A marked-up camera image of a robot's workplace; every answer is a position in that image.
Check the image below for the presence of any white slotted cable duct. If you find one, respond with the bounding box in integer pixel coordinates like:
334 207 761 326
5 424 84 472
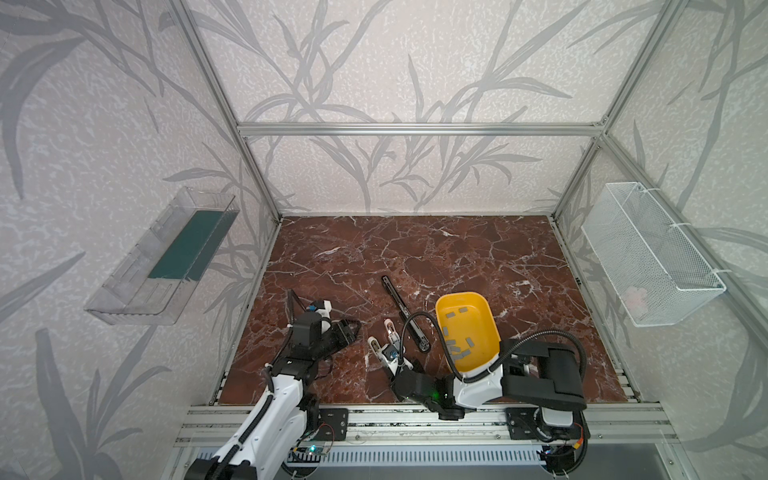
272 444 667 468

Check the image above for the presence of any aluminium frame crossbar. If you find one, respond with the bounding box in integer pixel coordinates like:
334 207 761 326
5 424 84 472
237 122 603 137

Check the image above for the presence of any clear plastic wall bin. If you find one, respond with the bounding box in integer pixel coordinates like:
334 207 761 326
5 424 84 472
84 187 240 326

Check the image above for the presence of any white wire wall basket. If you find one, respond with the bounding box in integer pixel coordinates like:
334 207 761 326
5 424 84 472
582 182 727 327

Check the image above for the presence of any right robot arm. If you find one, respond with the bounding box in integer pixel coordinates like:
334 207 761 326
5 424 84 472
390 339 588 441

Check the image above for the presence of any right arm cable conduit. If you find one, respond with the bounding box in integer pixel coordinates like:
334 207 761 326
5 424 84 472
399 310 589 385

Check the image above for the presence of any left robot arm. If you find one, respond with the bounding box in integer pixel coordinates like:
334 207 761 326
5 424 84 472
184 309 361 479

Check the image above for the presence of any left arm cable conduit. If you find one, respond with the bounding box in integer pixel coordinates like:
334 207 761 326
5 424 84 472
203 289 313 480

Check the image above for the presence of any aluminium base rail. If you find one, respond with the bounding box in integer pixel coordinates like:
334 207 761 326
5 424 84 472
173 403 679 447

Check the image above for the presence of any yellow plastic tray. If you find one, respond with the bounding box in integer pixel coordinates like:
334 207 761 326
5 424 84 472
436 292 501 376

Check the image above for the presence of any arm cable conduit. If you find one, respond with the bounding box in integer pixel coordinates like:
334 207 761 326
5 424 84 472
399 310 589 385
203 289 313 480

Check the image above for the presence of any beige white stapler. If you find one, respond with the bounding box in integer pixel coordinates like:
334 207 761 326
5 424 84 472
367 336 390 368

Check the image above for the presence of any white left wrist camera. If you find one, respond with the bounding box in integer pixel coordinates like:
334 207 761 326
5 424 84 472
306 299 332 333

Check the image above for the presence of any aluminium frame corner post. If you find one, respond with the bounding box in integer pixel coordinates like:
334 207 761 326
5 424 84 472
169 0 282 223

